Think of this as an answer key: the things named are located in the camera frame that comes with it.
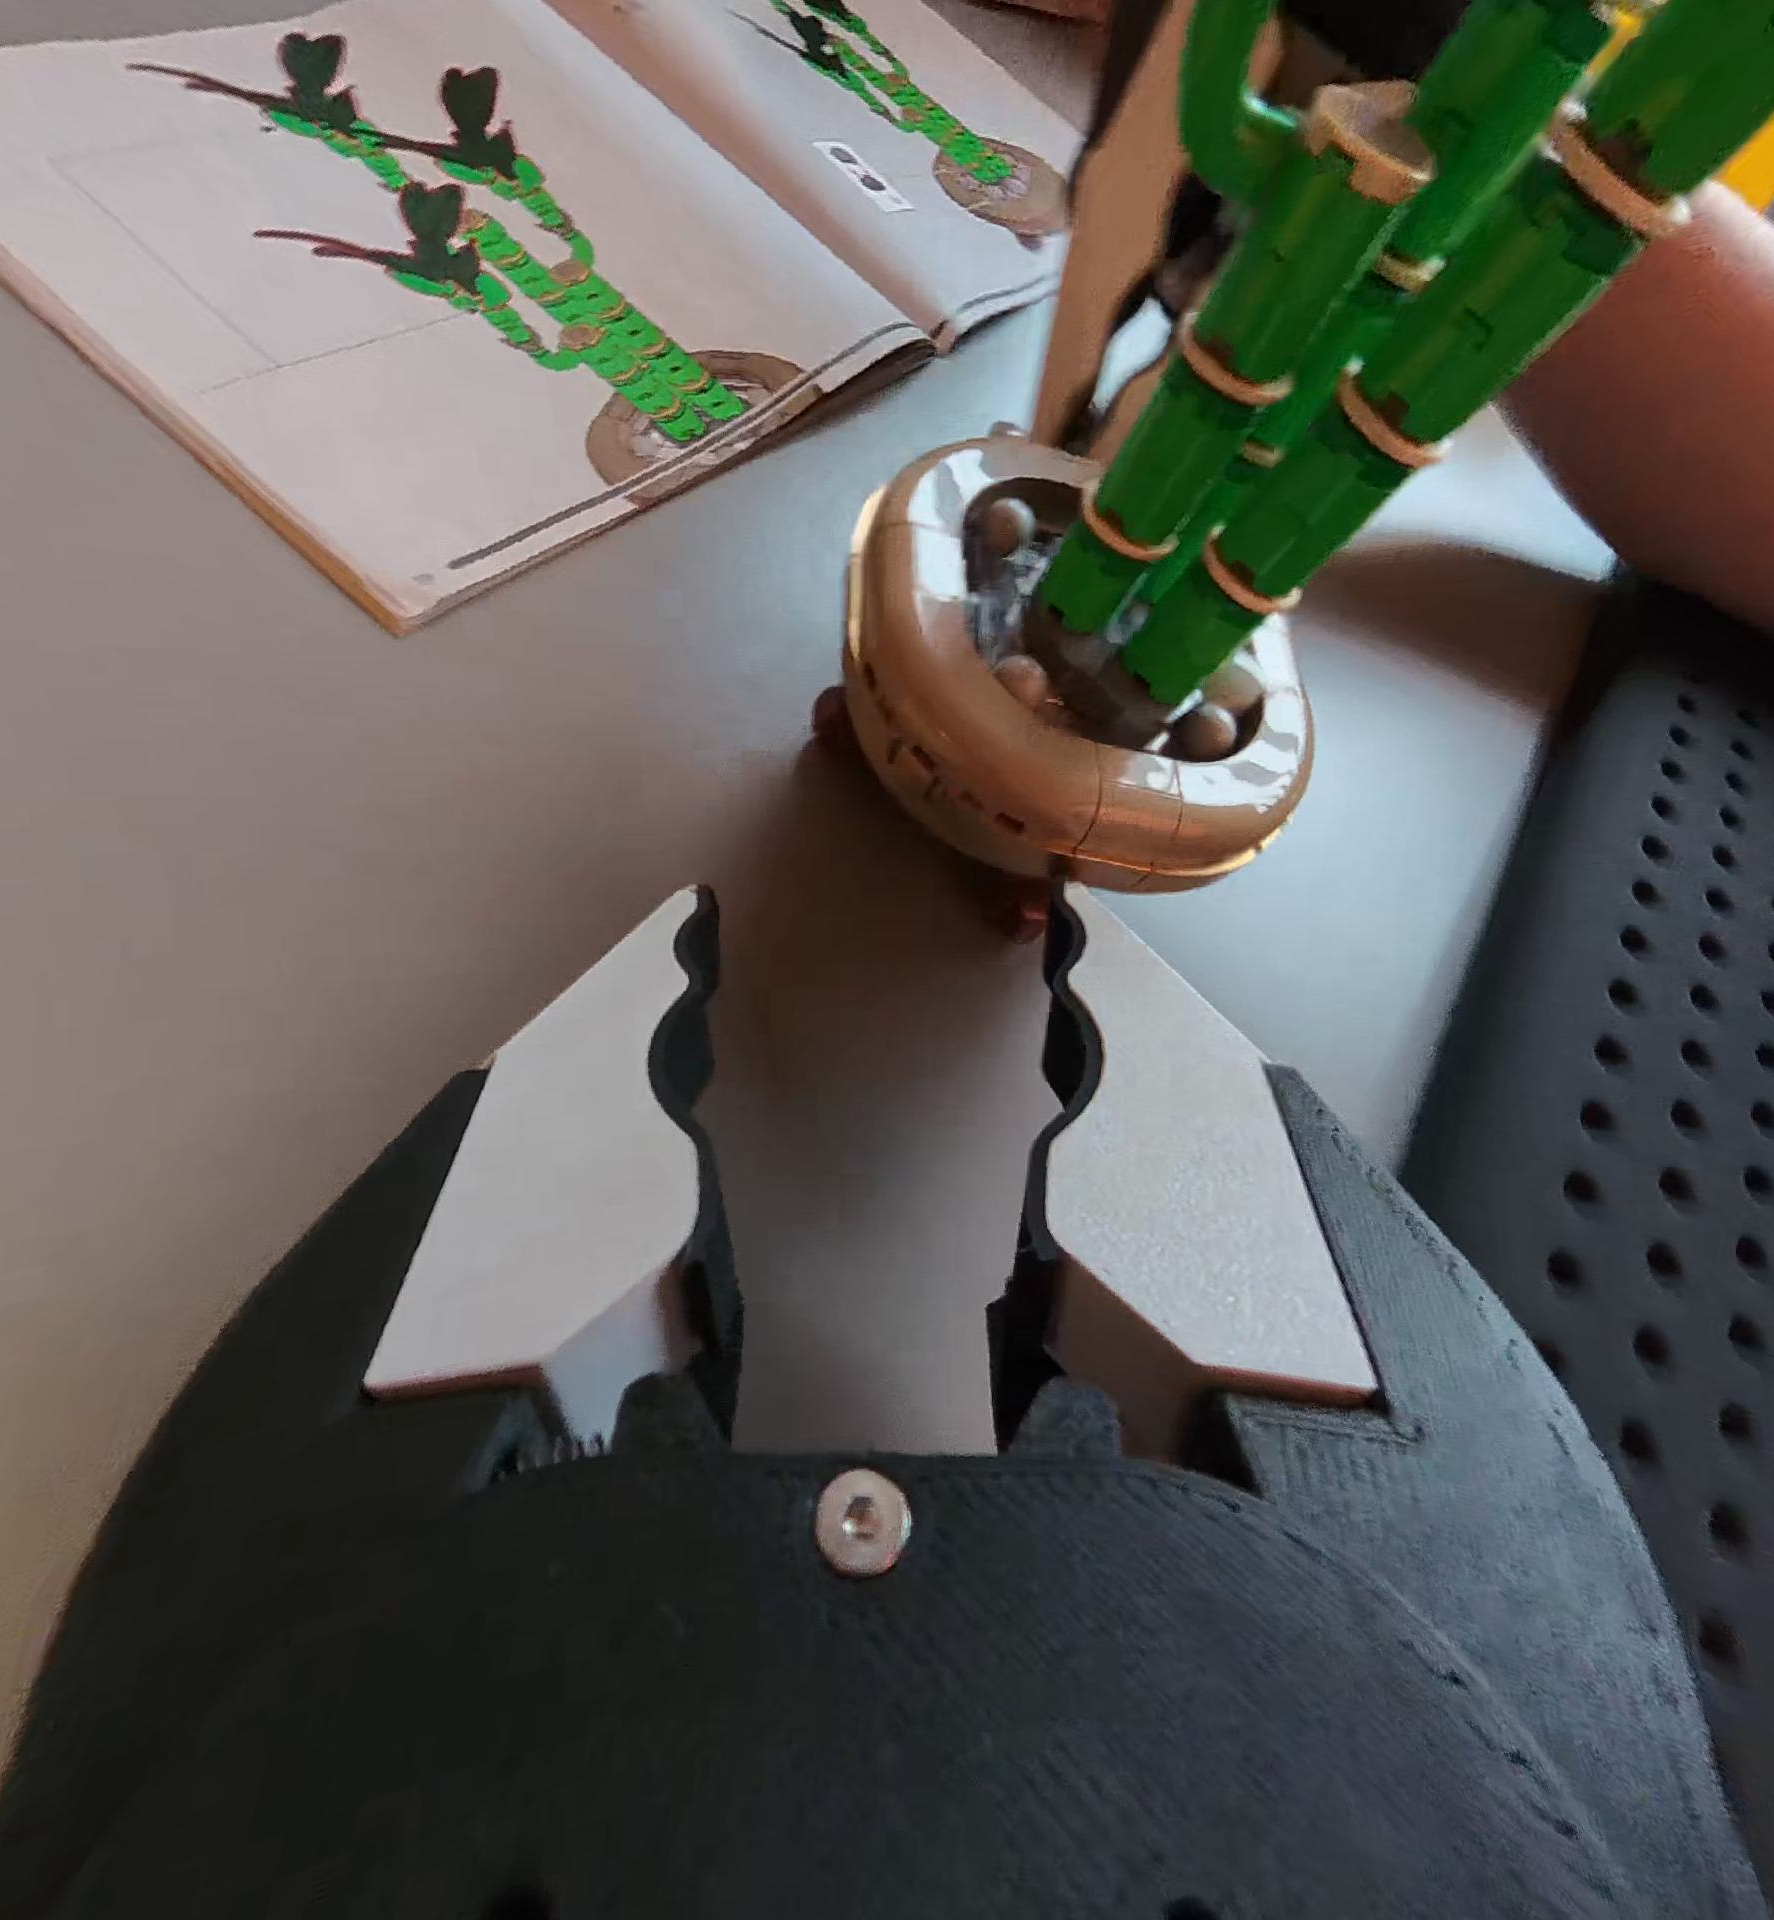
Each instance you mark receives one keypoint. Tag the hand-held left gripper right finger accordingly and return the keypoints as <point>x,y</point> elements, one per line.
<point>1202,1230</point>

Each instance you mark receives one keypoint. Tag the lego instruction booklet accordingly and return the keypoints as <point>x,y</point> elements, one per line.
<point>107,345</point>

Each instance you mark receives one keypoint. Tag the person's right forearm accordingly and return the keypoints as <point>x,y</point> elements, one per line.
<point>1727,419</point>

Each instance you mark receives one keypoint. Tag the green lego bamboo plant model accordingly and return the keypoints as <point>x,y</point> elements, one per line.
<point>977,750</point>

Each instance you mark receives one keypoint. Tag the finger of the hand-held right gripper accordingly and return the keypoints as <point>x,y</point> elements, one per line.
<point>1105,300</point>

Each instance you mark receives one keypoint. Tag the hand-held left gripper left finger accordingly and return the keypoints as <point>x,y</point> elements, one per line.
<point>528,1230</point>

